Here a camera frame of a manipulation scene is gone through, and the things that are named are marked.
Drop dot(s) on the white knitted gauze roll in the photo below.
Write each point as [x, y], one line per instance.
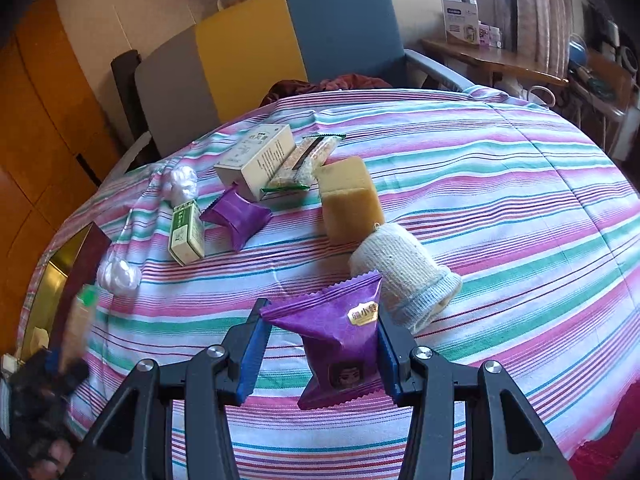
[402, 275]

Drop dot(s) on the white blue carton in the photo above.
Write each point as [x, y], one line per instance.
[460, 22]

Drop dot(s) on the black chair back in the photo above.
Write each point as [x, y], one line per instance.
[122, 90]

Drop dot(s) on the dark red cloth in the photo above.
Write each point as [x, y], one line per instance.
[350, 82]

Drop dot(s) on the small green white box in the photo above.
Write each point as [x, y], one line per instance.
[186, 232]

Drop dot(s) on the cluttered shelf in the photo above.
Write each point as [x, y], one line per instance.
[600, 85]

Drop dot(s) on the gold gift box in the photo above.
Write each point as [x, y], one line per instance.
[55, 280]

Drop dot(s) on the orange wooden cabinet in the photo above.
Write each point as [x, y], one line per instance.
[40, 135]

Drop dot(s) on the white medicine box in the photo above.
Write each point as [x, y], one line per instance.
[257, 160]

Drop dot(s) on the blue round item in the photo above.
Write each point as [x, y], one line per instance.
[578, 52]

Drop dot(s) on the white cotton ball pack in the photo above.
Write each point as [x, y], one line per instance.
[182, 182]
[117, 276]

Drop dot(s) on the patterned curtain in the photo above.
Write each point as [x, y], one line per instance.
[540, 10]

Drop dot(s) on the wooden desk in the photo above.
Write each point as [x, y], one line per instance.
[495, 62]

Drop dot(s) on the striped blanket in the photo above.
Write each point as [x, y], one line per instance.
[500, 210]

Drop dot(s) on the person's left hand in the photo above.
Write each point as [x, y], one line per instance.
[52, 460]

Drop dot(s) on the grey yellow blue sofa chair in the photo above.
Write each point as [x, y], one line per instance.
[345, 30]

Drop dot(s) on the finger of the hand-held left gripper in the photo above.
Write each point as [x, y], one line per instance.
[77, 374]

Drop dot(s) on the green-ended snack bar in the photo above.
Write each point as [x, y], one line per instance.
[300, 162]
[77, 325]

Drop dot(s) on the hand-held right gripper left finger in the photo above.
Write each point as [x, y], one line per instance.
[252, 355]

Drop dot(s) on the purple snack packet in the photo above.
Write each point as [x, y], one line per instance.
[239, 216]
[340, 340]

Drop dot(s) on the yellow sponge block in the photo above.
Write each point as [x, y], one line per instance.
[347, 200]

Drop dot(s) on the red bedsheet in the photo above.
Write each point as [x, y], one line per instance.
[600, 460]

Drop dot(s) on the small purple white box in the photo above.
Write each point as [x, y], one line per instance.
[484, 34]

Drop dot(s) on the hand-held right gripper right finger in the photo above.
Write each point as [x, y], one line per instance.
[387, 355]

